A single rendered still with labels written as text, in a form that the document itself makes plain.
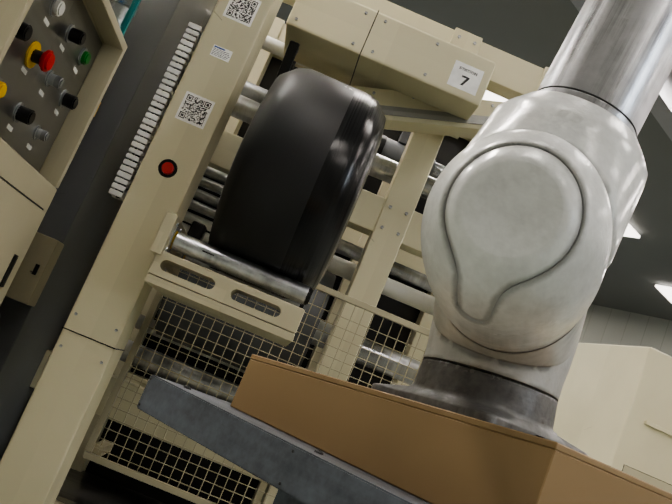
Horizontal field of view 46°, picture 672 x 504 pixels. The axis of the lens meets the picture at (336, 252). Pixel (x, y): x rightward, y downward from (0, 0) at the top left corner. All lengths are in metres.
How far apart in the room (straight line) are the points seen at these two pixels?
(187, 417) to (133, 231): 1.14
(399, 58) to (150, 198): 0.86
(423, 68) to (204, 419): 1.70
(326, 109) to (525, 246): 1.25
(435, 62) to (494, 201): 1.77
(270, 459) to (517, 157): 0.34
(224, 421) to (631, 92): 0.48
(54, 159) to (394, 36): 1.04
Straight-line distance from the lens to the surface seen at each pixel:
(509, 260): 0.61
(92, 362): 1.91
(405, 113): 2.44
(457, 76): 2.37
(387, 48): 2.35
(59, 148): 1.88
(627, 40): 0.76
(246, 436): 0.75
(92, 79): 1.92
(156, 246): 1.80
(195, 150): 1.95
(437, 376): 0.85
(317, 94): 1.85
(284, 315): 1.78
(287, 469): 0.71
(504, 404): 0.83
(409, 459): 0.71
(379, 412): 0.75
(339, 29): 2.36
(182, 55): 2.05
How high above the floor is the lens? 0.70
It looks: 10 degrees up
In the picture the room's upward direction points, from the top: 23 degrees clockwise
